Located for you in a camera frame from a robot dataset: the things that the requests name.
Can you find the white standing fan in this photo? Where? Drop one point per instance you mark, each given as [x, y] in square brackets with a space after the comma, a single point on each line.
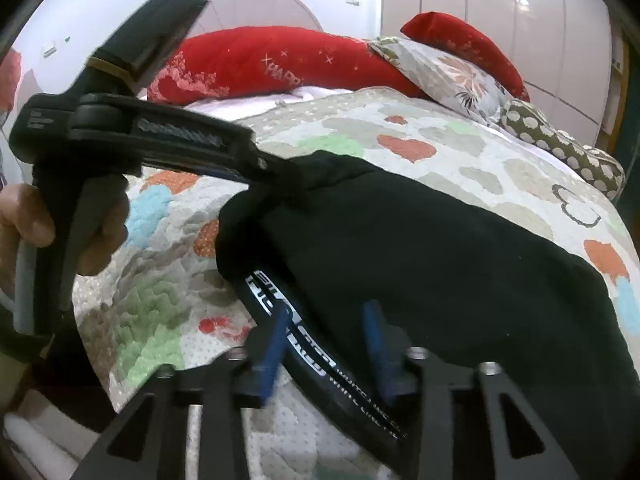
[260, 5]

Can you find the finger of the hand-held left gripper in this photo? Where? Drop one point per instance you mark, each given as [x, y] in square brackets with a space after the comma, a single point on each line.
[235, 142]
[200, 169]

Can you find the person's left hand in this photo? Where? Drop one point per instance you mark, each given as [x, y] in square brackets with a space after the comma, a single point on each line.
[25, 215]

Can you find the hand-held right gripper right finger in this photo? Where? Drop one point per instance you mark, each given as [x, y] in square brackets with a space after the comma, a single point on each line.
[377, 352]

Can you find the floral pillow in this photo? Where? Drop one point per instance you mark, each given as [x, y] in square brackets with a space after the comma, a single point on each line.
[440, 75]

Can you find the heart-patterned quilt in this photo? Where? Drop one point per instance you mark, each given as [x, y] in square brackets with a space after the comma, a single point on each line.
[400, 130]

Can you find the long red pillow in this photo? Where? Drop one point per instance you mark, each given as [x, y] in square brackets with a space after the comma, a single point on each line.
[250, 60]

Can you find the open wardrobe side shelf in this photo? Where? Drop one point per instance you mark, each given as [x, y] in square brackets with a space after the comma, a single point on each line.
[616, 70]

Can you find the glossy beige wardrobe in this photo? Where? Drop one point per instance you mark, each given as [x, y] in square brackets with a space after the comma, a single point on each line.
[500, 0]

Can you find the black pants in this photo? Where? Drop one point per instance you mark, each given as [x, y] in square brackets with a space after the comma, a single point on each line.
[425, 240]

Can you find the small red pillow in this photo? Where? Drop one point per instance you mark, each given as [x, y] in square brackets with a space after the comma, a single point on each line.
[450, 35]

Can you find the green polka-dot bolster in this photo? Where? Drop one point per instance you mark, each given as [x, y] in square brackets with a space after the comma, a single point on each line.
[565, 150]

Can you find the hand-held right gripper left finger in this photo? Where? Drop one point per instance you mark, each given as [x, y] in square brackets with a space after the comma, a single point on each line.
[270, 352]

